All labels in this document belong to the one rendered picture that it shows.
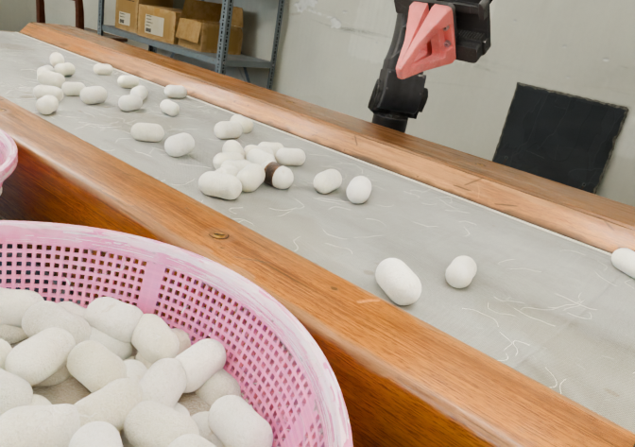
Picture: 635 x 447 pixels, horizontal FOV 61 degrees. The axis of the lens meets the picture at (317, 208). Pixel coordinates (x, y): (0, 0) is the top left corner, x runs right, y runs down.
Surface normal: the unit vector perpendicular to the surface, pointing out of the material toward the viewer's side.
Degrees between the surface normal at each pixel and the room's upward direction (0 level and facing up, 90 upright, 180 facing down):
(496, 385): 0
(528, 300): 0
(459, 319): 0
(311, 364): 74
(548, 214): 45
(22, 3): 90
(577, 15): 90
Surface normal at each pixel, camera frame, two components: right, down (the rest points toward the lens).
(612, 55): -0.59, 0.19
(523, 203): -0.32, -0.53
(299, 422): -0.85, -0.35
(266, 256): 0.18, -0.92
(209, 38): 0.71, 0.37
